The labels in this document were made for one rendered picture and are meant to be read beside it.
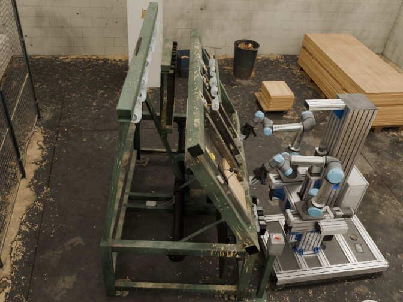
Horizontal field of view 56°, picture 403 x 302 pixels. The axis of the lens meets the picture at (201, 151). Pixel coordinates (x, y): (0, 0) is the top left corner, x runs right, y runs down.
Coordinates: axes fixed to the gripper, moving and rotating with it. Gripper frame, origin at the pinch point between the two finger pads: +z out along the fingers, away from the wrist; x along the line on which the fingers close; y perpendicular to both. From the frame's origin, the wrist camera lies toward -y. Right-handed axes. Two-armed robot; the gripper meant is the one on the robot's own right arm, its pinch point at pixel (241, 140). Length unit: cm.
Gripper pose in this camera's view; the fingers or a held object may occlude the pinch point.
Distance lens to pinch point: 380.0
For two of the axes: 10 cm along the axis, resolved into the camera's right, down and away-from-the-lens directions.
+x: 1.8, 6.2, -7.7
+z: -5.3, 7.2, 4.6
